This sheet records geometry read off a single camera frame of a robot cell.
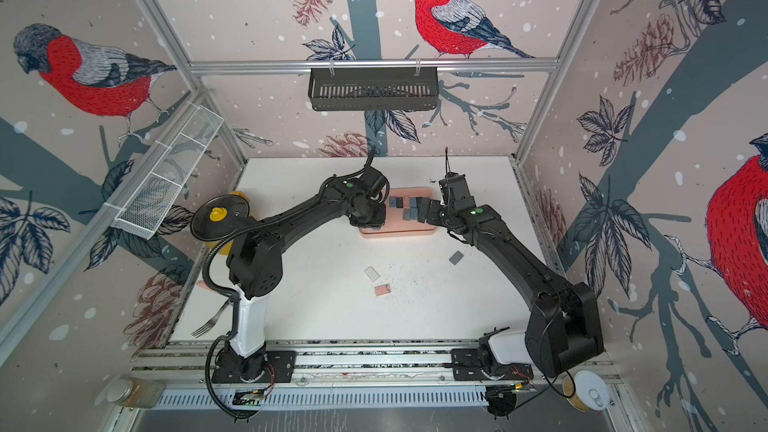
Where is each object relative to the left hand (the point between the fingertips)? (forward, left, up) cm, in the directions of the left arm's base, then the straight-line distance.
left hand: (386, 218), depth 90 cm
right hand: (+1, -14, +5) cm, 15 cm away
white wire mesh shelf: (-5, +66, +10) cm, 67 cm away
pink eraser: (-19, +1, -10) cm, 21 cm away
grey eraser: (+8, -7, -10) cm, 15 cm away
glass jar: (-44, +54, -1) cm, 70 cm away
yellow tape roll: (-43, -46, -5) cm, 63 cm away
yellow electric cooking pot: (-1, +51, +2) cm, 51 cm away
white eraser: (-13, +4, -11) cm, 18 cm away
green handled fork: (-28, +49, -11) cm, 57 cm away
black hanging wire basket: (+45, +5, +17) cm, 48 cm away
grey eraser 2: (-8, -22, -11) cm, 26 cm away
